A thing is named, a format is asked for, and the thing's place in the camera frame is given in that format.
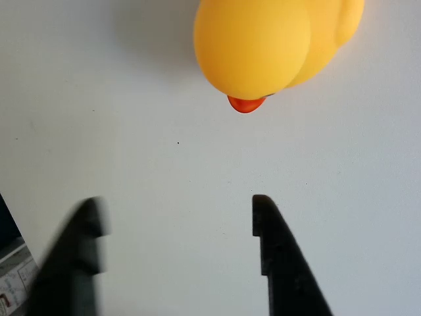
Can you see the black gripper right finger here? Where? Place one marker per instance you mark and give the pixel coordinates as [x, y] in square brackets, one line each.
[289, 273]

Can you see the yellow rubber duck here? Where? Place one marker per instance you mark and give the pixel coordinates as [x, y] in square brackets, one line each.
[256, 46]

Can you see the printed paper item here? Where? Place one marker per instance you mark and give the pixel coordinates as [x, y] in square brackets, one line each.
[13, 283]

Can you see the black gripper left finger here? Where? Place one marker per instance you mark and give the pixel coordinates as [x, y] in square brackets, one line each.
[65, 263]

